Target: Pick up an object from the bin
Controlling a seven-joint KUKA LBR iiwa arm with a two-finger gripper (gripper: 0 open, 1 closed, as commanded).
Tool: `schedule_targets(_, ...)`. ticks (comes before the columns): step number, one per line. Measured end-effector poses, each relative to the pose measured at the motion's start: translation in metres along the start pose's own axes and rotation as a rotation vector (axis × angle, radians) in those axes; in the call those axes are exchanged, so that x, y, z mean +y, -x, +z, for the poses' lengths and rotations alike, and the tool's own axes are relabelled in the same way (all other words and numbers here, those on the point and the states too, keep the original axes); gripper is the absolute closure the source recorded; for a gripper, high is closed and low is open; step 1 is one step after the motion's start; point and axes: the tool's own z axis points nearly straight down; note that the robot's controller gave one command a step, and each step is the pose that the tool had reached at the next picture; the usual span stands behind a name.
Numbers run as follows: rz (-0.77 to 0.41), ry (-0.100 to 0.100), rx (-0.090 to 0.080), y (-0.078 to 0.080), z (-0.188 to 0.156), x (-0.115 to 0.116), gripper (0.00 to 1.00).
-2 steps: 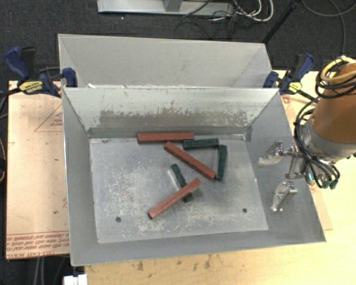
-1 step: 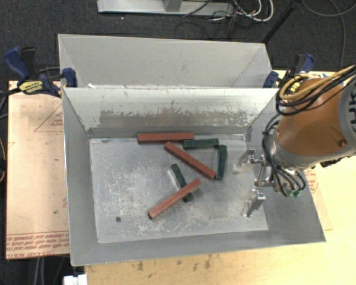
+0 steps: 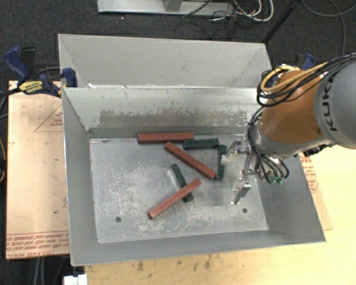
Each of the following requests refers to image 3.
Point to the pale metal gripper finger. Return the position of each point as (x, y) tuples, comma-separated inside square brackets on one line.
[(233, 151), (241, 192)]

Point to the dark green flat block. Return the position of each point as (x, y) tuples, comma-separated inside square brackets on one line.
[(222, 162), (200, 144), (179, 177)]

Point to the red-brown flat block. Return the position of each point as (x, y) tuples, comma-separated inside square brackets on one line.
[(165, 137), (190, 160), (175, 199)]

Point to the grey metal bin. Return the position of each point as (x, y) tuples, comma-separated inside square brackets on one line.
[(130, 177)]

